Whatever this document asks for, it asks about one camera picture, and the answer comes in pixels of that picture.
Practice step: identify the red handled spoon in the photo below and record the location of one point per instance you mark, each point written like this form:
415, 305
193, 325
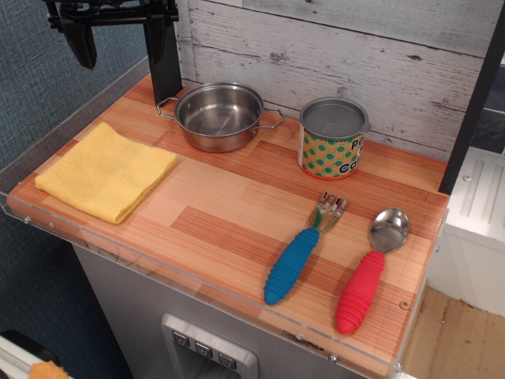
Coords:
389, 231

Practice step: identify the blue handled fork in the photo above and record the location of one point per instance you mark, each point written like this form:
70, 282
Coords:
287, 269

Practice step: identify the green dotted toy can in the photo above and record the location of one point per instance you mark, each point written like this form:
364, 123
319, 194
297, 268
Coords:
332, 133

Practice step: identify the black vertical post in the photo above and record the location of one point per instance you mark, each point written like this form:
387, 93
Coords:
477, 101

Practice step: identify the small steel pot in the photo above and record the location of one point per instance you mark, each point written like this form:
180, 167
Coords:
220, 117

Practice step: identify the white toy sink cabinet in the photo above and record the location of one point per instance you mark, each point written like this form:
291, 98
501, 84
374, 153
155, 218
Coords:
468, 262

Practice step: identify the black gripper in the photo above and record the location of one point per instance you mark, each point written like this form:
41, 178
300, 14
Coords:
76, 18

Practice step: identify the clear acrylic table guard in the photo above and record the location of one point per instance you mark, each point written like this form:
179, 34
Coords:
201, 244

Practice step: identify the yellow towel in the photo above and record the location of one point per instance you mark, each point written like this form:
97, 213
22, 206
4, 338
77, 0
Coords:
105, 174

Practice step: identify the grey toy fridge dispenser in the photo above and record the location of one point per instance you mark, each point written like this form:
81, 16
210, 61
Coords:
198, 353

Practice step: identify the orange object at corner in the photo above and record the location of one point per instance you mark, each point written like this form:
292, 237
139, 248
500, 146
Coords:
47, 370

